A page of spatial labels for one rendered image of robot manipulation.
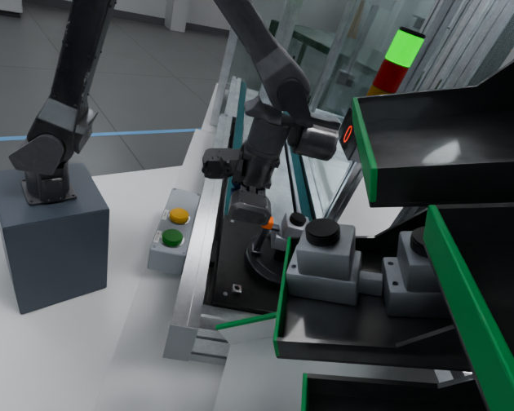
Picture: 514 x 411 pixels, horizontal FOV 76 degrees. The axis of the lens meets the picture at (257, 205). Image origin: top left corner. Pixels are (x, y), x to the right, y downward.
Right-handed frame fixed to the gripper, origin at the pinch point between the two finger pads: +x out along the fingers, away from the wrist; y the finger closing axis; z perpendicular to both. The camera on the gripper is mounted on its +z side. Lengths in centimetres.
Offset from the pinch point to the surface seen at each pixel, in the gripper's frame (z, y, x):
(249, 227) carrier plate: -4.6, -9.4, 12.2
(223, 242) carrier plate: 0.6, -2.7, 12.3
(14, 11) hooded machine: 288, -436, 108
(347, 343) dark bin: -5.4, 33.4, -14.1
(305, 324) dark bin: -3.8, 30.1, -10.8
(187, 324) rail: 4.6, 15.9, 14.0
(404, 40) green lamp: -20.1, -17.3, -30.9
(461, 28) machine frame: -63, -78, -37
